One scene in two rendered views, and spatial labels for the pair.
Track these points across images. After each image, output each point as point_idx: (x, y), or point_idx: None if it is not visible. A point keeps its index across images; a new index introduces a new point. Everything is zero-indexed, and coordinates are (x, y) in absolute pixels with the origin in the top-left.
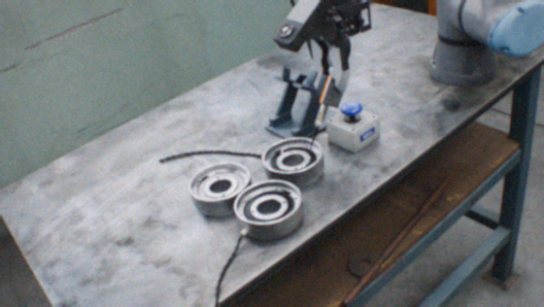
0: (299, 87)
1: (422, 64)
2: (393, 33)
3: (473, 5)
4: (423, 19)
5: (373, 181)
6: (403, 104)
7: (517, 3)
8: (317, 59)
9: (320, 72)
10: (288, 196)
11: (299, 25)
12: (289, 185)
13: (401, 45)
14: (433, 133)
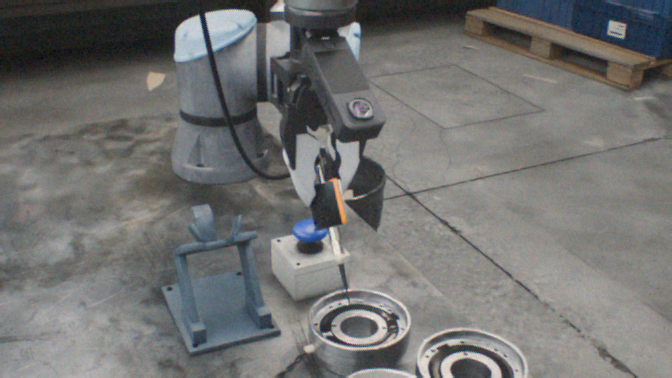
0: (253, 236)
1: (164, 181)
2: (30, 172)
3: (284, 52)
4: (25, 142)
5: (423, 288)
6: (257, 222)
7: (346, 30)
8: (306, 164)
9: (308, 183)
10: (453, 348)
11: (369, 94)
12: (440, 334)
13: (81, 177)
14: (350, 222)
